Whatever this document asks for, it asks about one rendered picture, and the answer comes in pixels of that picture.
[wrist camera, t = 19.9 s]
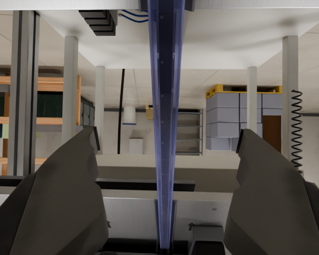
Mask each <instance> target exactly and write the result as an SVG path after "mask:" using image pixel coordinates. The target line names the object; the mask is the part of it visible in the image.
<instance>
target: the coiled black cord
mask: <svg viewBox="0 0 319 255"><path fill-rule="evenodd" d="M291 92H295V93H300V95H297V96H294V97H292V98H291V99H295V100H300V102H297V103H294V104H292V105H291V106H295V107H299V108H300V109H297V110H293V111H291V113H295V114H299V115H300V116H296V117H293V118H291V120H294V121H298V122H300V123H296V124H293V125H291V127H293V128H297V129H300V130H297V131H293V132H291V134H293V135H297V136H299V137H296V138H292V139H291V140H292V141H293V142H296V143H299V144H297V145H293V146H291V147H292V148H293V149H296V150H299V151H296V152H292V153H291V155H293V156H295V157H298V158H295V159H292V160H291V162H292V163H294V164H297V165H295V166H294V167H299V166H303V165H302V164H300V163H296V162H294V160H298V159H302V158H303V157H301V156H297V155H294V153H299V152H302V151H303V150H301V149H298V148H295V147H294V146H299V145H302V144H303V143H301V142H298V141H295V140H294V139H299V138H302V137H303V136H302V135H299V134H295V132H299V131H302V128H300V127H297V126H294V125H299V124H302V121H300V120H297V119H295V118H299V117H302V114H301V113H298V112H295V111H299V110H301V109H302V107H301V106H298V105H296V104H299V103H301V102H302V100H301V99H298V98H297V97H300V96H301V95H302V92H299V91H295V90H292V91H291Z"/></svg>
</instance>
